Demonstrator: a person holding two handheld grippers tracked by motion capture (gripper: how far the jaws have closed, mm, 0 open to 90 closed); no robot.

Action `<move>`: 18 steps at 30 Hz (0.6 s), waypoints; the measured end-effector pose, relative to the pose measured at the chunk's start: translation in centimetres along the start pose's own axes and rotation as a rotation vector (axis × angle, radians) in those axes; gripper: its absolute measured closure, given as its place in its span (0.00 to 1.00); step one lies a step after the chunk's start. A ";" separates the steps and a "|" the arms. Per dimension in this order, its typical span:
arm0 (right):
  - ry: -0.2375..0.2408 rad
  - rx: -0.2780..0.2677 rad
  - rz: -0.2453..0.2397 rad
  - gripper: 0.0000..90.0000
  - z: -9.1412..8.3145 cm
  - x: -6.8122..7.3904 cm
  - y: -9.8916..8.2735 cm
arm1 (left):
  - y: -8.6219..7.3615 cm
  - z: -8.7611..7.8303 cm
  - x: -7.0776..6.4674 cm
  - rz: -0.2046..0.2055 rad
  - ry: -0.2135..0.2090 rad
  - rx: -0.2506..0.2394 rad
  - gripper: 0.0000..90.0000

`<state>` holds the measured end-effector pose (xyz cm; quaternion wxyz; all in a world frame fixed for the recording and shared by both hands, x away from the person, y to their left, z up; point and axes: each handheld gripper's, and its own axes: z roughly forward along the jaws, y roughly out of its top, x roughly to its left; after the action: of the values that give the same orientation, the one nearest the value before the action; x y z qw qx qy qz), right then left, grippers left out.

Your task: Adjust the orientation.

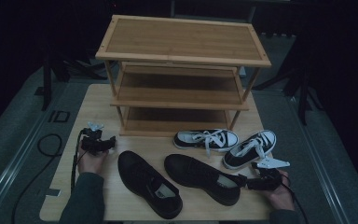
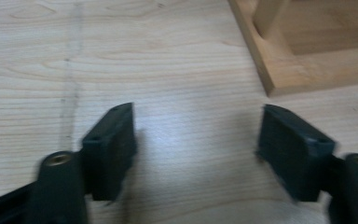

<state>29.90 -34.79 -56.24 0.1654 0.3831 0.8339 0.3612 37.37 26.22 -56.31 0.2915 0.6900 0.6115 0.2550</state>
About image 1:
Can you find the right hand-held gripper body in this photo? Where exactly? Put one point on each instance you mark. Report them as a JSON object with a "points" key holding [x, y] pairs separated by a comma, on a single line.
{"points": [[265, 182]]}

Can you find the black tripod legs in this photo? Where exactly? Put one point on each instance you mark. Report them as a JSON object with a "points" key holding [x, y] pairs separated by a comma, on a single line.
{"points": [[84, 70]]}

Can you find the black and white canvas sneaker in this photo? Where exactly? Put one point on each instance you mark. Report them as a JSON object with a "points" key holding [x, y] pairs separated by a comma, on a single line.
{"points": [[220, 137], [245, 154]]}

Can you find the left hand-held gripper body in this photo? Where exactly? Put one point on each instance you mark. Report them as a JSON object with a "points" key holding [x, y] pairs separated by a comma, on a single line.
{"points": [[91, 143]]}

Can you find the black shoe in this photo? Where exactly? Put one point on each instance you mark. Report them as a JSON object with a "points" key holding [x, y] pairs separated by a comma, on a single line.
{"points": [[143, 177], [195, 174]]}

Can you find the person's left hand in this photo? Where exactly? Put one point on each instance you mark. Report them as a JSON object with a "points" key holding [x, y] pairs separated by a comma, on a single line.
{"points": [[90, 163]]}

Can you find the wooden three-tier shoe rack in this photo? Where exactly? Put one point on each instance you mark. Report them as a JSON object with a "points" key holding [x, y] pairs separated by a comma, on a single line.
{"points": [[180, 39]]}

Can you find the black metal stand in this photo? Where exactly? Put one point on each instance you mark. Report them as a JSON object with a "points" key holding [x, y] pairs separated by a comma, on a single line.
{"points": [[46, 90], [303, 102]]}

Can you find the person's right hand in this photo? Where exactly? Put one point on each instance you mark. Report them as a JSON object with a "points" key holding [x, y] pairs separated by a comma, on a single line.
{"points": [[281, 197]]}

